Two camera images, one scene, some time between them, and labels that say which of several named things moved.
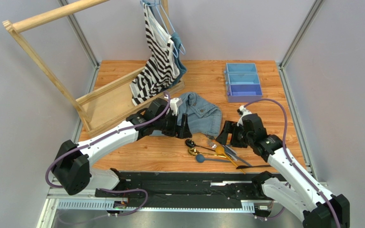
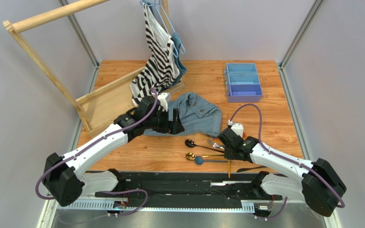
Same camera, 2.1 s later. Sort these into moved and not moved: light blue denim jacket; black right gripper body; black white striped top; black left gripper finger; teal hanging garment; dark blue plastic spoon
Moved: black right gripper body; black left gripper finger
Not moved: dark blue plastic spoon; light blue denim jacket; black white striped top; teal hanging garment
